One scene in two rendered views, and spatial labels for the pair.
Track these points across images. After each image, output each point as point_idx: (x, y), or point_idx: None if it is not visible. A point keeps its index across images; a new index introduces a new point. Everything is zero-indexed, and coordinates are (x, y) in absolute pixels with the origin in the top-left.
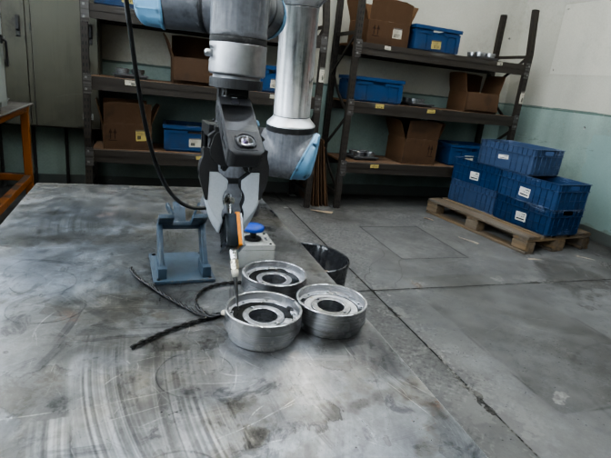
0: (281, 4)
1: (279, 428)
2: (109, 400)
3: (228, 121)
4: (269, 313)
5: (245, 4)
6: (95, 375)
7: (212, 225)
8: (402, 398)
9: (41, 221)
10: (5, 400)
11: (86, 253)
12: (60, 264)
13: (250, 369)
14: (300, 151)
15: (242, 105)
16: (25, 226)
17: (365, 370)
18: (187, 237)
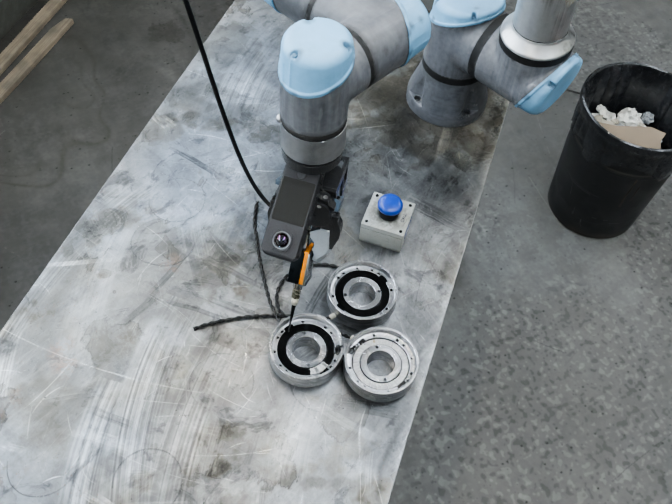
0: (398, 52)
1: (239, 470)
2: (152, 380)
3: (279, 205)
4: (318, 344)
5: (302, 110)
6: (156, 348)
7: (396, 133)
8: (355, 496)
9: (223, 72)
10: (95, 346)
11: (234, 156)
12: (202, 172)
13: (264, 398)
14: (528, 86)
15: (306, 182)
16: (205, 81)
17: (355, 450)
18: (350, 154)
